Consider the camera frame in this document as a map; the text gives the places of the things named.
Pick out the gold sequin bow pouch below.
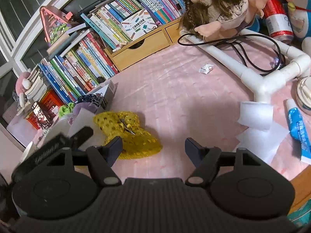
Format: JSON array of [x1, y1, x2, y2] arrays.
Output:
[[93, 111, 162, 159]]

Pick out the white patterned box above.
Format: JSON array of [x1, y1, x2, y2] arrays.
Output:
[[121, 9, 158, 41]]

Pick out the blue glue tube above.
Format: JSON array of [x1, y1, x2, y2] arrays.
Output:
[[286, 99, 311, 165]]

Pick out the small black box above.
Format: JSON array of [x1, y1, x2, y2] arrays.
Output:
[[96, 76, 106, 84]]

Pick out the scribbled paper cup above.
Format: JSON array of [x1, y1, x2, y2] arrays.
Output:
[[19, 141, 37, 163]]

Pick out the red soda can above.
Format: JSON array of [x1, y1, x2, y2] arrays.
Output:
[[263, 0, 294, 44]]

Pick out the purple fuzzy sock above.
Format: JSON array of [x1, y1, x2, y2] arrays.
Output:
[[67, 102, 98, 125]]

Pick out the smartphone with lit screen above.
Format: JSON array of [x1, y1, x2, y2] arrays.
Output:
[[32, 102, 52, 129]]

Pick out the grey shallow tray box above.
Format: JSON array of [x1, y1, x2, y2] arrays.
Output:
[[88, 79, 117, 110]]

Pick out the green scrunchie with pink bow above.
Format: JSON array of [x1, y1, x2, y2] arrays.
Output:
[[58, 103, 75, 118]]

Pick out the triangular toy house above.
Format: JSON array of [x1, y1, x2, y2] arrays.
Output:
[[39, 5, 75, 46]]

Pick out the crumpled paper scrap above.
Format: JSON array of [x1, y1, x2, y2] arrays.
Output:
[[198, 64, 214, 75]]

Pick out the blue floral fabric pouch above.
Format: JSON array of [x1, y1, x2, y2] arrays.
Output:
[[74, 94, 103, 107]]

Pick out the wooden drawer organizer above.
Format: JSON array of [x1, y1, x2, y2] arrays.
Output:
[[105, 19, 180, 72]]

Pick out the white foam wrap block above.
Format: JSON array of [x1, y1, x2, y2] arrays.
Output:
[[42, 110, 106, 151]]

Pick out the brown haired doll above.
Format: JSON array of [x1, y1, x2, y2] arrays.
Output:
[[180, 0, 268, 41]]

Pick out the white paper sheets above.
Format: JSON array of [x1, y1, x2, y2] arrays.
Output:
[[234, 102, 289, 165]]

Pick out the pink white plush rabbit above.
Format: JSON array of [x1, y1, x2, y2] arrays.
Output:
[[15, 71, 32, 108]]

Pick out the stack of horizontal books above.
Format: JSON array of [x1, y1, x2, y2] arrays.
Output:
[[16, 64, 51, 116]]

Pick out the black cable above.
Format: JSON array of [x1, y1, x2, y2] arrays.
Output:
[[177, 33, 286, 76]]

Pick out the white pvc pipe frame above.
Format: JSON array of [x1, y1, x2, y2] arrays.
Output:
[[178, 30, 310, 103]]

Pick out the doraemon plush toy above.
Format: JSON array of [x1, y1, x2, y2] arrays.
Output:
[[247, 0, 311, 52]]

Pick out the red plastic crate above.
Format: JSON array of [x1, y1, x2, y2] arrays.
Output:
[[25, 89, 63, 130]]

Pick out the row of upright books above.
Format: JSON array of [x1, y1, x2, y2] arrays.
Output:
[[39, 0, 144, 104]]

